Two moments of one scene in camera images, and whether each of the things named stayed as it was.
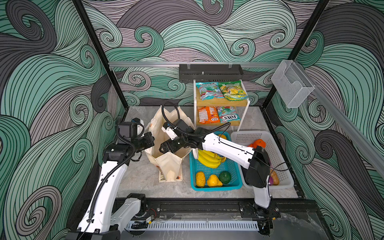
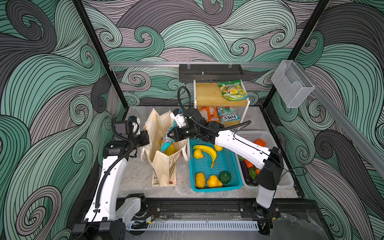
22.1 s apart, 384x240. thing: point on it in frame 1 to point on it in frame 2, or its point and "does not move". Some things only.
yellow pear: x=213 y=181 does not move
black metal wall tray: x=195 y=72 does not move
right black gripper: x=173 y=147 to x=178 y=135
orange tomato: x=259 y=142 does not move
